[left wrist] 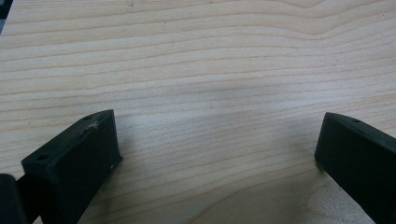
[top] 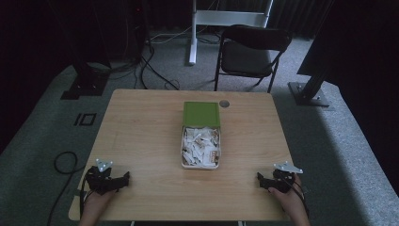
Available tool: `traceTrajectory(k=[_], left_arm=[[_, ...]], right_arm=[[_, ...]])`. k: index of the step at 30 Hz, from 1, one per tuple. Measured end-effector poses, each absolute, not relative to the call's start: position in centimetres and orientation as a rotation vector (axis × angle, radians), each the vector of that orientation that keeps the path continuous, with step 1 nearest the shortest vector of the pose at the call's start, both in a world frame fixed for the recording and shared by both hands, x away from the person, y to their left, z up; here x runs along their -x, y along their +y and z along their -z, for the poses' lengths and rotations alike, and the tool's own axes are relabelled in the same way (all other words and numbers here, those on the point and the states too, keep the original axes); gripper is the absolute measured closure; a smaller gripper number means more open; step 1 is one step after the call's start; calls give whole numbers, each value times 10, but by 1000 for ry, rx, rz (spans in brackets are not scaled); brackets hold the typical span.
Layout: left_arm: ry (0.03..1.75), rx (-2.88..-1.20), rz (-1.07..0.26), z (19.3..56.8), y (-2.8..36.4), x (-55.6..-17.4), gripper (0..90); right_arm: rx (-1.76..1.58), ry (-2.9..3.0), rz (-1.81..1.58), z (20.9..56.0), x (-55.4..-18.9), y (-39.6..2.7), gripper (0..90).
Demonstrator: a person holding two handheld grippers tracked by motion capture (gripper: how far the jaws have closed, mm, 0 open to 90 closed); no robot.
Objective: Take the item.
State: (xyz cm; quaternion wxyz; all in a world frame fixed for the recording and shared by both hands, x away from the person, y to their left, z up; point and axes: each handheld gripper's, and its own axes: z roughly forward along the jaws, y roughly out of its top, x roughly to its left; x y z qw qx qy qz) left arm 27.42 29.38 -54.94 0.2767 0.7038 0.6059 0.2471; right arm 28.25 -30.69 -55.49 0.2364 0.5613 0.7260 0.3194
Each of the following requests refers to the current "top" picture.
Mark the dark curtain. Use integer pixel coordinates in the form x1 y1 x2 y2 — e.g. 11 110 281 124
215 0 333 40

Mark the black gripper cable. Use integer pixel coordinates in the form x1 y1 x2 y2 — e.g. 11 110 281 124
46 151 88 226
281 174 311 218

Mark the white floor cable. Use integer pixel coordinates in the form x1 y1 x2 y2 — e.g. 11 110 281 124
149 25 193 45

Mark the green box lid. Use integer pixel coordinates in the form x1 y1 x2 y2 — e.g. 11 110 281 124
183 101 221 129

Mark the black folding chair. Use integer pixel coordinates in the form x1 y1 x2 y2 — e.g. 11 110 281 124
214 24 293 94

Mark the person's right hand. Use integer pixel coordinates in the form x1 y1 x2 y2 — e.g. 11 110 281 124
267 173 304 216

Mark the pile of white paper packets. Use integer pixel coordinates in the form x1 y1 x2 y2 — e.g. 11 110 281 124
182 126 221 168

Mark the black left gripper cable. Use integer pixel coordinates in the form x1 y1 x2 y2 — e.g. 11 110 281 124
46 151 88 226

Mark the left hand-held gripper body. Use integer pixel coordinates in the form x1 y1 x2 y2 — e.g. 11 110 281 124
84 158 120 195

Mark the white metal desk frame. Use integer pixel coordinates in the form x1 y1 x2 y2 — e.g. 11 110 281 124
187 0 275 66

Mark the white open box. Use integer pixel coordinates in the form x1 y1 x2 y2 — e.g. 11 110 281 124
180 125 222 170

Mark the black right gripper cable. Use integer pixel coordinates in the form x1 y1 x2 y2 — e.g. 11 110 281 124
281 174 311 218

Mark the person's left hand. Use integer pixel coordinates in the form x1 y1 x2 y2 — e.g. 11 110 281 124
81 187 118 221

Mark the black metal stand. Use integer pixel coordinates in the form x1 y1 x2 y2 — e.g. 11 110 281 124
46 0 111 101
287 0 334 108

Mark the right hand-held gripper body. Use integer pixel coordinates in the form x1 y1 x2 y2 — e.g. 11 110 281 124
266 161 305 194

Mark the black floor cable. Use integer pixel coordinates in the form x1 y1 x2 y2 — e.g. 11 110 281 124
134 43 181 91

